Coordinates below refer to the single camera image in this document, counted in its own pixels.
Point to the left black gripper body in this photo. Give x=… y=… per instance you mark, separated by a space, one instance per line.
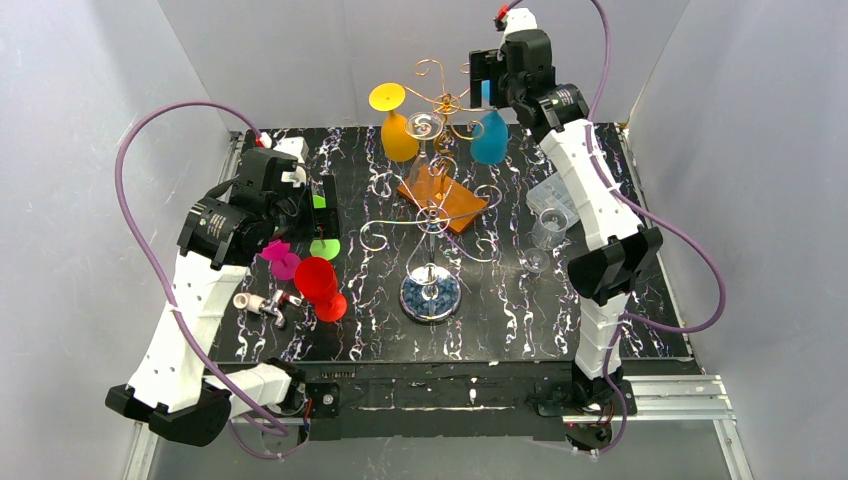
x=327 y=216

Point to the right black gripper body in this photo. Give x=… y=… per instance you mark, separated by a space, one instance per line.
x=481 y=69

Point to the green wine glass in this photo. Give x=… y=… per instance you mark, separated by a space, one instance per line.
x=327 y=249

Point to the pink wine glass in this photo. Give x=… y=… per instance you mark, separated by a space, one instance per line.
x=283 y=262

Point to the red wine glass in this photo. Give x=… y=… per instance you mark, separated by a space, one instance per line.
x=315 y=278

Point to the blue wine glass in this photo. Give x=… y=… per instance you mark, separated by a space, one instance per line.
x=491 y=135

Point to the yellow orange wine glass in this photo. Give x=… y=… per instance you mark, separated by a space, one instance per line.
x=398 y=145

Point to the clear wine glass front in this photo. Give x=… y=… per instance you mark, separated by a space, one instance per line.
x=548 y=232

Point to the clear wine glass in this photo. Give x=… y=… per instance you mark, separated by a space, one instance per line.
x=548 y=232
x=423 y=127

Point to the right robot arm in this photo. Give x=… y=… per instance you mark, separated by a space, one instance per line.
x=620 y=247

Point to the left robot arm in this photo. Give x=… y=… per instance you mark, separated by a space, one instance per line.
x=177 y=390

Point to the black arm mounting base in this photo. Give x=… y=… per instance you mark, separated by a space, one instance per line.
x=531 y=399

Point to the clear wine glass rear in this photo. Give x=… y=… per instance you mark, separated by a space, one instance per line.
x=423 y=127

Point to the orange wooden rack base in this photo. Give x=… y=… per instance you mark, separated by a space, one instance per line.
x=456 y=202

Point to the chrome faucet tap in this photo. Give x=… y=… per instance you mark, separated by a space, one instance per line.
x=272 y=308

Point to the clear plastic screw box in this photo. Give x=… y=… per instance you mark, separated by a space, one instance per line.
x=553 y=193

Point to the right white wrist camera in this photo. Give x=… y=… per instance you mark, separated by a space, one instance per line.
x=511 y=19

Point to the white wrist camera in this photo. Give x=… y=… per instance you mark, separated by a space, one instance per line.
x=294 y=146
x=511 y=19

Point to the gold wire glass rack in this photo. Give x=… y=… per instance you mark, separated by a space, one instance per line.
x=446 y=105

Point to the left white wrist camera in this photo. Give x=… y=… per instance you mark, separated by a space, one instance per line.
x=294 y=146

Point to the silver wire glass rack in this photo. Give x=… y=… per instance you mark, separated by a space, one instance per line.
x=429 y=294

